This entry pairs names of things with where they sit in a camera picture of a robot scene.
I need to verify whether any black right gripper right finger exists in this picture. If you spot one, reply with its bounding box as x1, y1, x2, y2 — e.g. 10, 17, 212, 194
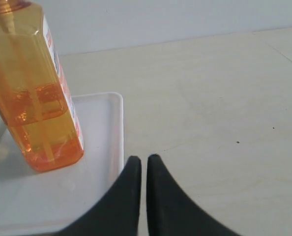
146, 154, 238, 236

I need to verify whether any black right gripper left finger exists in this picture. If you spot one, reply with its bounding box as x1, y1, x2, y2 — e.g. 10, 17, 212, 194
56, 156, 142, 236

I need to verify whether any white plastic tray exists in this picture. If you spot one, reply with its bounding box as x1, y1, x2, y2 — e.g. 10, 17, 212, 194
0, 92, 124, 236

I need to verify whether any orange pump soap bottle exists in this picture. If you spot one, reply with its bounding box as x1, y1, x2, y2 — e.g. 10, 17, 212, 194
0, 0, 84, 172

